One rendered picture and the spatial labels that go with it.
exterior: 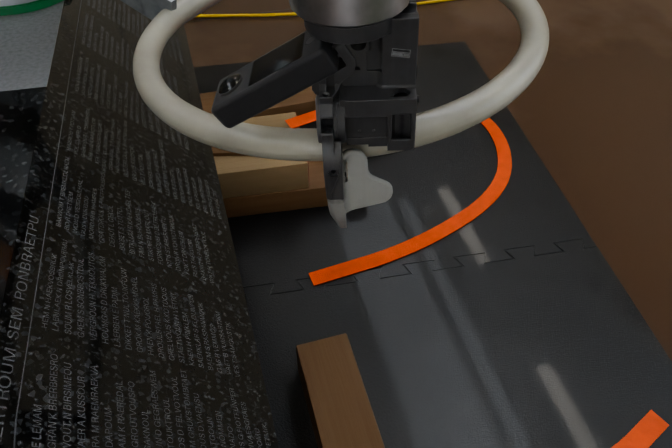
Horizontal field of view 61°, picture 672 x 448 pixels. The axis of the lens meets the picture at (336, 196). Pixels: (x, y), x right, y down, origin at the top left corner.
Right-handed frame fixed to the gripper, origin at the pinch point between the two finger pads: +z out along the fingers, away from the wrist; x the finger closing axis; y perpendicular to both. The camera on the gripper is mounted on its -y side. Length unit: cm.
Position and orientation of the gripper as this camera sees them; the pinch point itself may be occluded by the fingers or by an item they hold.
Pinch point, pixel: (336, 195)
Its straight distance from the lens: 56.5
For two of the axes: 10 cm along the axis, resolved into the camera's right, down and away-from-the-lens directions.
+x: 0.2, -7.0, 7.1
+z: 0.5, 7.1, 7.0
